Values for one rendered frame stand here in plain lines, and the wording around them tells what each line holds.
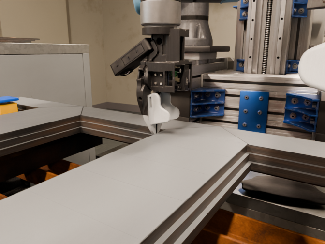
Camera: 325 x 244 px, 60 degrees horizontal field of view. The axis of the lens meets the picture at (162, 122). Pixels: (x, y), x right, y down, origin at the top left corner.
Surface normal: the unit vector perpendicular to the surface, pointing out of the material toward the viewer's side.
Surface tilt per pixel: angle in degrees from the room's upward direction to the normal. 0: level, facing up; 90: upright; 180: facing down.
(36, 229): 0
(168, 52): 90
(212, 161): 0
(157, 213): 0
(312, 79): 81
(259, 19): 90
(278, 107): 90
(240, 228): 90
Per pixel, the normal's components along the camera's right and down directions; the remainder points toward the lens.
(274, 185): 0.03, -0.97
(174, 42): -0.55, 0.21
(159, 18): -0.07, 0.25
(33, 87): 0.84, 0.14
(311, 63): -0.66, 0.03
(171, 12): 0.51, 0.22
